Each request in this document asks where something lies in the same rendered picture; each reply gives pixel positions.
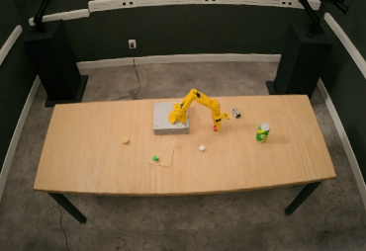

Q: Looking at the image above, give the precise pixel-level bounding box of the green die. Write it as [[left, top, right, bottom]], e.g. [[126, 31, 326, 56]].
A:
[[152, 155, 159, 162]]

